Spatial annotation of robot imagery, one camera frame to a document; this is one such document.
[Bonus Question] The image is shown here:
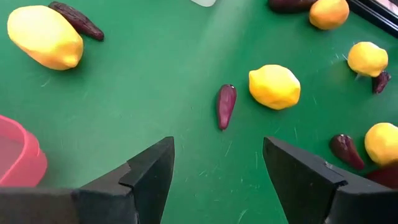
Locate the small dark brown date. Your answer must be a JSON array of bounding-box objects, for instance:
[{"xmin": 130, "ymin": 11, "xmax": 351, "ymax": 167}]
[{"xmin": 372, "ymin": 70, "xmax": 392, "ymax": 95}]

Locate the orange fruit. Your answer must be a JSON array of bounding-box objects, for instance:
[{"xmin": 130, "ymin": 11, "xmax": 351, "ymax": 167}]
[{"xmin": 308, "ymin": 0, "xmax": 350, "ymax": 31}]

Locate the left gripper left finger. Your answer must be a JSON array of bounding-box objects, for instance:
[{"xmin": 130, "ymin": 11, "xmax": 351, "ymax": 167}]
[{"xmin": 73, "ymin": 136, "xmax": 175, "ymax": 224}]

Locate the clear plastic container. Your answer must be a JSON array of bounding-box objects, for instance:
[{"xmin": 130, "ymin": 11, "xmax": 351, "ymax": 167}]
[{"xmin": 190, "ymin": 0, "xmax": 217, "ymax": 7}]

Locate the black table edge frame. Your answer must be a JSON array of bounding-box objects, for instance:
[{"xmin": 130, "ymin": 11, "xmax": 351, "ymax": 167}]
[{"xmin": 346, "ymin": 0, "xmax": 398, "ymax": 39}]

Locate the yellow lemon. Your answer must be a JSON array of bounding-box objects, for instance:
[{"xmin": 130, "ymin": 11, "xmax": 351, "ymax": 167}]
[
  {"xmin": 347, "ymin": 41, "xmax": 389, "ymax": 78},
  {"xmin": 6, "ymin": 5, "xmax": 84, "ymax": 71},
  {"xmin": 248, "ymin": 64, "xmax": 302, "ymax": 111},
  {"xmin": 364, "ymin": 122, "xmax": 398, "ymax": 167}
]

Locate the dark red apple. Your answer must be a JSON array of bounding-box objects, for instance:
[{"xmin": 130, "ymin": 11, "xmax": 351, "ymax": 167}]
[
  {"xmin": 269, "ymin": 0, "xmax": 318, "ymax": 13},
  {"xmin": 366, "ymin": 166, "xmax": 398, "ymax": 190}
]

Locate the pink translucent plastic basket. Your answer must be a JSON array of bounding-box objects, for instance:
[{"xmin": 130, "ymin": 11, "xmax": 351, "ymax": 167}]
[{"xmin": 0, "ymin": 114, "xmax": 49, "ymax": 187}]

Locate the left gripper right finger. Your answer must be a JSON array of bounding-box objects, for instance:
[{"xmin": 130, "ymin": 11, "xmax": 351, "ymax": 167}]
[{"xmin": 262, "ymin": 136, "xmax": 398, "ymax": 224}]

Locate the wrinkled dark brown date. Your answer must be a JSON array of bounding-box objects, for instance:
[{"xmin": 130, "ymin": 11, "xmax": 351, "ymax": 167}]
[{"xmin": 48, "ymin": 1, "xmax": 105, "ymax": 42}]

